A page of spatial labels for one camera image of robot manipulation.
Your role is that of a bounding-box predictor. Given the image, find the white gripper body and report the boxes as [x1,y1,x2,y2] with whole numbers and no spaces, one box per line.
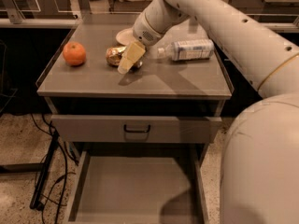
[133,0,189,47]

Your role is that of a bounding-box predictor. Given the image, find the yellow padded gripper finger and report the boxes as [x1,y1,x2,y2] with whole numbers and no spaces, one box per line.
[118,41,146,74]

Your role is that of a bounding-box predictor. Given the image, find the orange gold can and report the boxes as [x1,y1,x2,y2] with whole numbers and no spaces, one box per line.
[105,45,144,70]

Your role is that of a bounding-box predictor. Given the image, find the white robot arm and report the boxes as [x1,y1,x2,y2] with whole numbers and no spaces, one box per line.
[133,0,299,224]

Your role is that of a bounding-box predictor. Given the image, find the grey metal drawer cabinet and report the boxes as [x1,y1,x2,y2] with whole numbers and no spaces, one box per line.
[36,12,235,224]

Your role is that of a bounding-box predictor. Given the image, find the closed top drawer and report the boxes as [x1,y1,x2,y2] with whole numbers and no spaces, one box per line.
[52,115,221,144]

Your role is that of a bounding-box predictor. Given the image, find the open middle drawer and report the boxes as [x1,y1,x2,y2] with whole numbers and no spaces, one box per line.
[63,148,209,224]

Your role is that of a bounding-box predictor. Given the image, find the white paper bowl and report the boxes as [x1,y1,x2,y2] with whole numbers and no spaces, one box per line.
[116,28,135,46]

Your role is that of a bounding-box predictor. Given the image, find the clear plastic water bottle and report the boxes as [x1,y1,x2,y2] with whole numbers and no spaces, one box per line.
[157,39,214,62]

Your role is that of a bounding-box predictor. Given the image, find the orange fruit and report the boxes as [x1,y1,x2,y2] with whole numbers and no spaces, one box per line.
[63,42,86,66]

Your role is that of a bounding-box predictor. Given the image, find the black metal stand leg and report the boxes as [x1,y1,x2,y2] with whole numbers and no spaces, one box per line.
[0,132,58,209]

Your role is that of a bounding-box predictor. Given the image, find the black drawer handle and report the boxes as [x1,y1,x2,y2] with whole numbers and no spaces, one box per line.
[123,124,151,133]

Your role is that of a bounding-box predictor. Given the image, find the white horizontal rail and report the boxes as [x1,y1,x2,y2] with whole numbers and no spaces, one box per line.
[0,19,299,33]

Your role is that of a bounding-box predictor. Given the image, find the black floor cables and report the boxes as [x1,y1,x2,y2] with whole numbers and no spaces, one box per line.
[29,113,80,224]

